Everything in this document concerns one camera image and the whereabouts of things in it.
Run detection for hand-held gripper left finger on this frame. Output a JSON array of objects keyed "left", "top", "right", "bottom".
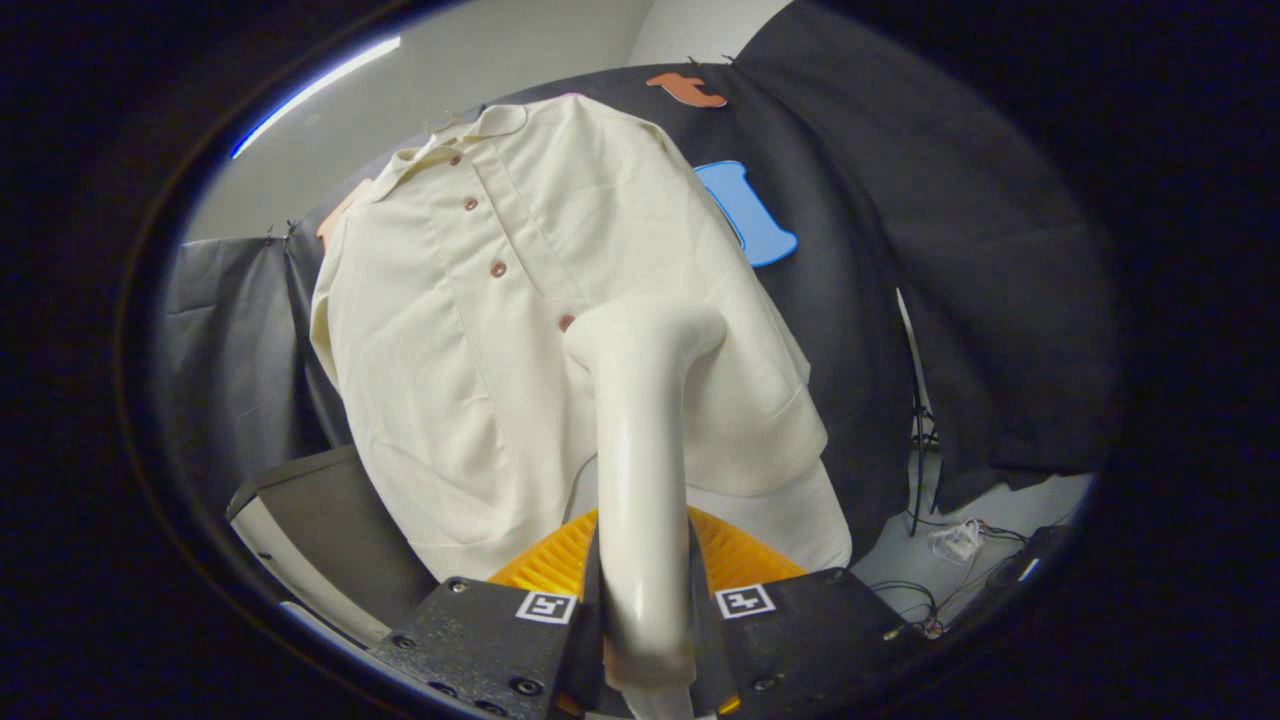
[{"left": 365, "top": 508, "right": 603, "bottom": 720}]

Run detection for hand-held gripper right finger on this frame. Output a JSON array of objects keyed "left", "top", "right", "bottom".
[{"left": 686, "top": 506, "right": 926, "bottom": 719}]

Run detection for white garment steamer head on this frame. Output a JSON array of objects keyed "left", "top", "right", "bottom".
[{"left": 563, "top": 293, "right": 726, "bottom": 720}]

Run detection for cream button shirt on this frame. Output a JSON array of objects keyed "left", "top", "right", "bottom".
[{"left": 310, "top": 95, "right": 853, "bottom": 583}]

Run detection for crumpled clear plastic bag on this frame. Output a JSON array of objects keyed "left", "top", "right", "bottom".
[{"left": 928, "top": 518, "right": 986, "bottom": 564}]

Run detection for grey cabinet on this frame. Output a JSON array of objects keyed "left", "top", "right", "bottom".
[{"left": 226, "top": 445, "right": 441, "bottom": 646}]

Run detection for thin stand pole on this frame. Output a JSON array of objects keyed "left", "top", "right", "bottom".
[{"left": 895, "top": 288, "right": 936, "bottom": 536}]

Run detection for black backdrop cloth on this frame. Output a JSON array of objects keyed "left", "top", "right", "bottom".
[{"left": 160, "top": 0, "right": 1121, "bottom": 541}]

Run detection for tangle of floor cables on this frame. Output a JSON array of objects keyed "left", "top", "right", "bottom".
[{"left": 865, "top": 515, "right": 1031, "bottom": 641}]

